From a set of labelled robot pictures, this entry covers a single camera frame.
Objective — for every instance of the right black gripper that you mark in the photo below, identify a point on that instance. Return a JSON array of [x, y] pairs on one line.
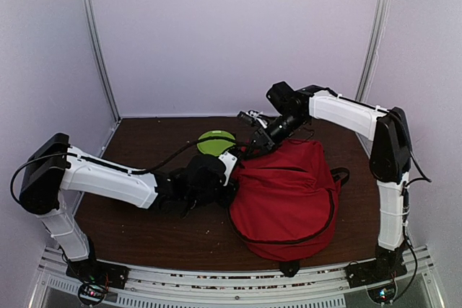
[[265, 141]]

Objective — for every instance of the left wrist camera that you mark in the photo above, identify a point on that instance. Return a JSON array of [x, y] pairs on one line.
[[230, 161]]

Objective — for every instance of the front aluminium rail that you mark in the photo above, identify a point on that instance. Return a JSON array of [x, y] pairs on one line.
[[320, 286]]

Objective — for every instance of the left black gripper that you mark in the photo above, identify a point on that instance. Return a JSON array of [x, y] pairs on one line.
[[226, 200]]

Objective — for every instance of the aluminium frame post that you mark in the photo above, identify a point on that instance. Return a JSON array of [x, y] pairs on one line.
[[371, 57], [99, 59]]

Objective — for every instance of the left aluminium frame post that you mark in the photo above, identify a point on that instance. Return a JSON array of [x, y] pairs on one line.
[[99, 59]]

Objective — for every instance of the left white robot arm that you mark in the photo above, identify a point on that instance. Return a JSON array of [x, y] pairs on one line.
[[57, 166]]

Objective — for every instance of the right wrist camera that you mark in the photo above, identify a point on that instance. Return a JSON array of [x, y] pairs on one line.
[[254, 118]]

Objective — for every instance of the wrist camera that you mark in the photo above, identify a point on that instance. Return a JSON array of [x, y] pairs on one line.
[[254, 118], [230, 161]]

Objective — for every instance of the right aluminium frame post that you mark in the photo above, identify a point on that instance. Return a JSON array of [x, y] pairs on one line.
[[371, 57]]

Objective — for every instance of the red backpack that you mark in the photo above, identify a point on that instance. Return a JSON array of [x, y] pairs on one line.
[[287, 203]]

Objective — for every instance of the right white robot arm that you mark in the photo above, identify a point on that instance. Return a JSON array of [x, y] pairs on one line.
[[391, 159]]

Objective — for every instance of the green plate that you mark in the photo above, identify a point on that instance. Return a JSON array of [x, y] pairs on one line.
[[215, 147]]

